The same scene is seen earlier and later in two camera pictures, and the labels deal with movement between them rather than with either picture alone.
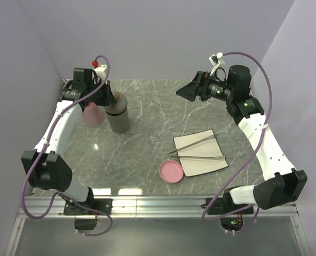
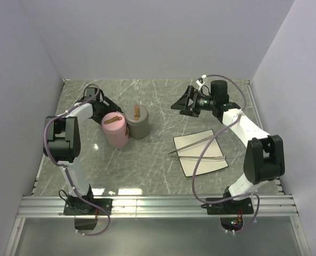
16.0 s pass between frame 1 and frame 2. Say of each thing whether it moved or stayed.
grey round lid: moved
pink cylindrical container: moved
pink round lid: moved
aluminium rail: stayed
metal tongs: stayed
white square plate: stayed
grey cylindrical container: moved
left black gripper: moved
